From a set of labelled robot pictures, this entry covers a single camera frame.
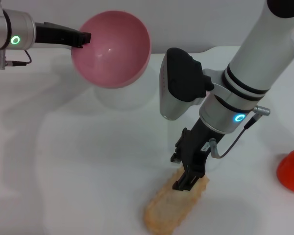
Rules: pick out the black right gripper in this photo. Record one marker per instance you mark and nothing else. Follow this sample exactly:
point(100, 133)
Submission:
point(198, 147)

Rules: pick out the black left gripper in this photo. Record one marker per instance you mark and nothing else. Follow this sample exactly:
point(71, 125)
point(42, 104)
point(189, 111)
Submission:
point(51, 34)

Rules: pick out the pink bowl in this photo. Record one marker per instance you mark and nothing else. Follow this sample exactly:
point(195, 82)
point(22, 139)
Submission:
point(112, 61)

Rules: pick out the orange striped bread loaf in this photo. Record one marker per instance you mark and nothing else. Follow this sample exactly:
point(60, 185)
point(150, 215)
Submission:
point(166, 210)

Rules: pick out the red bun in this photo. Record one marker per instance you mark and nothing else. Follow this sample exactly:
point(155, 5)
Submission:
point(292, 173)

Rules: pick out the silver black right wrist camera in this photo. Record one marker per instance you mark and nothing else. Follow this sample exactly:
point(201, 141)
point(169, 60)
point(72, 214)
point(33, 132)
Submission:
point(181, 80)

